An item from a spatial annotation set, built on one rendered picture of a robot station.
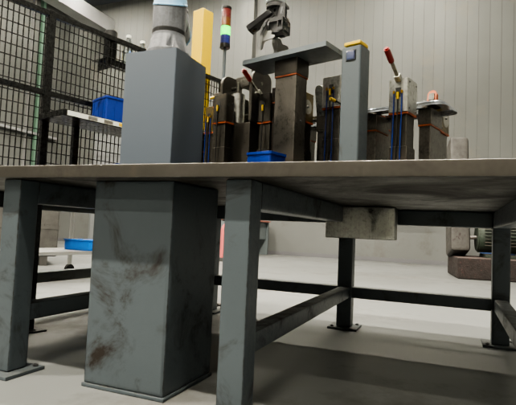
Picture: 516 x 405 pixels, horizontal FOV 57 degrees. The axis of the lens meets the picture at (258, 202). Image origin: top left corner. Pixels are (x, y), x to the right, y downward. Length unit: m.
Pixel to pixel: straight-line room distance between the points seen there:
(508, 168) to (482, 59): 9.27
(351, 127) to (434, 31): 9.09
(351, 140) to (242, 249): 0.54
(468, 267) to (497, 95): 4.37
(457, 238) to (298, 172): 5.93
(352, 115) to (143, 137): 0.69
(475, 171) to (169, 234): 0.86
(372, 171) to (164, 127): 0.72
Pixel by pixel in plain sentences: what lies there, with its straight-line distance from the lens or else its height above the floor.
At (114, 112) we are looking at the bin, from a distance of 2.55.
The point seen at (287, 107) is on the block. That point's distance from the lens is 1.75.
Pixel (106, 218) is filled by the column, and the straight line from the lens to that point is 1.61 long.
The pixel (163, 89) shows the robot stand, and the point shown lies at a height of 0.96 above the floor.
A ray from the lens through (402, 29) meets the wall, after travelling 10.73.
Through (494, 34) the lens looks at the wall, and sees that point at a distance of 10.58.
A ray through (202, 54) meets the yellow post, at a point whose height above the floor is 1.68.
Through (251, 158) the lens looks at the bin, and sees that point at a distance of 1.66.
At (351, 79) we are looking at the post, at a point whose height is 1.03.
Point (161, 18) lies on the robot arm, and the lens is 1.76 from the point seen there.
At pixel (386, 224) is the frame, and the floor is 0.57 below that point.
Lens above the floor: 0.52
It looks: 3 degrees up
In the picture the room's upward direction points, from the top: 2 degrees clockwise
